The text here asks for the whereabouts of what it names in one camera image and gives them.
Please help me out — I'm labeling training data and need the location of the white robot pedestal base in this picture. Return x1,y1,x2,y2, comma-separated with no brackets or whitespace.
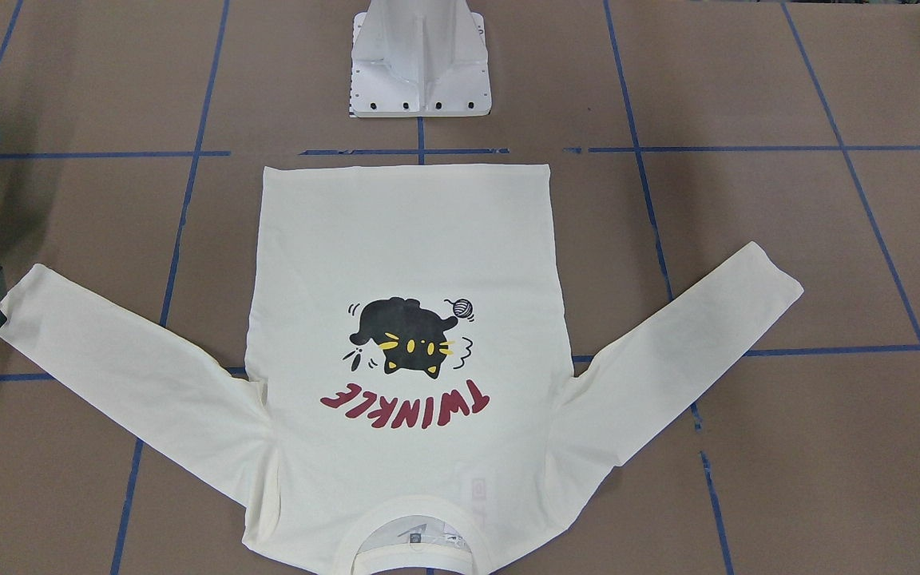
348,1,493,119

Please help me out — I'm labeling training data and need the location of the cream long-sleeve cat shirt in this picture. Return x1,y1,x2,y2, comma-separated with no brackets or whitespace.
0,165,803,574

